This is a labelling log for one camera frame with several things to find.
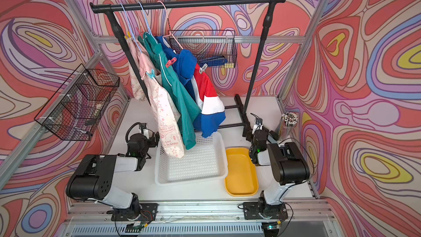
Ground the white grey clothespin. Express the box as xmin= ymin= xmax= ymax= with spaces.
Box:
xmin=199 ymin=63 xmax=208 ymax=74

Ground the pink hanger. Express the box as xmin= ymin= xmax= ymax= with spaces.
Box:
xmin=158 ymin=1 xmax=184 ymax=50

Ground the black wire basket wall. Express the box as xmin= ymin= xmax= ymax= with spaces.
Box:
xmin=167 ymin=29 xmax=237 ymax=69
xmin=34 ymin=64 xmax=120 ymax=141

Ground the blue brush in basket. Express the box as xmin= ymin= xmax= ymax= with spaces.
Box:
xmin=198 ymin=56 xmax=228 ymax=67

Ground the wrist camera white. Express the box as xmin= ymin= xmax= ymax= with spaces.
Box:
xmin=139 ymin=123 xmax=155 ymax=139
xmin=252 ymin=118 xmax=263 ymax=134

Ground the black clothes rack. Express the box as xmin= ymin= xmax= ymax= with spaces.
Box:
xmin=89 ymin=0 xmax=287 ymax=142

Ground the pink printed jacket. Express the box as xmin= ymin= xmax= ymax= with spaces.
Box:
xmin=126 ymin=39 xmax=185 ymax=159

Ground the green jacket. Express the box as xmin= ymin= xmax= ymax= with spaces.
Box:
xmin=138 ymin=32 xmax=200 ymax=150

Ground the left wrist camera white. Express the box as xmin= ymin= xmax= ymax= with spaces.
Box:
xmin=139 ymin=123 xmax=155 ymax=139

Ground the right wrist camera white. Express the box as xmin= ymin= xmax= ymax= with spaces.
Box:
xmin=252 ymin=118 xmax=263 ymax=134

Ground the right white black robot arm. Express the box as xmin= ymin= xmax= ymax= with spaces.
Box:
xmin=242 ymin=115 xmax=311 ymax=222

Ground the teal clothespin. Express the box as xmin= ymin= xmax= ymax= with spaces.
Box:
xmin=146 ymin=69 xmax=155 ymax=79

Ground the cup of coloured pencils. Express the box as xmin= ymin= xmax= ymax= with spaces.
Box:
xmin=278 ymin=111 xmax=298 ymax=140

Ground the black wire basket left wall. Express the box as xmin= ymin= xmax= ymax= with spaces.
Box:
xmin=34 ymin=64 xmax=120 ymax=141

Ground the white perforated plastic basket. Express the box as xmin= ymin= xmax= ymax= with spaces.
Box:
xmin=155 ymin=132 xmax=229 ymax=187

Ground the black wire basket back wall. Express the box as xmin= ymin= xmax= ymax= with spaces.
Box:
xmin=167 ymin=29 xmax=237 ymax=69

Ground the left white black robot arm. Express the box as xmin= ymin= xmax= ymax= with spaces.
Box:
xmin=65 ymin=122 xmax=160 ymax=224

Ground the light blue hanger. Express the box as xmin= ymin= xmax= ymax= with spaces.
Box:
xmin=120 ymin=3 xmax=142 ymax=53

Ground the blue red white jacket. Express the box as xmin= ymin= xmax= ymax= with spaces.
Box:
xmin=156 ymin=36 xmax=226 ymax=138

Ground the grey stapler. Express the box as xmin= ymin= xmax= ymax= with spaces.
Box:
xmin=268 ymin=131 xmax=279 ymax=143

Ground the yellow plastic tray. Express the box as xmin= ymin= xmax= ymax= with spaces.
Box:
xmin=224 ymin=148 xmax=259 ymax=197

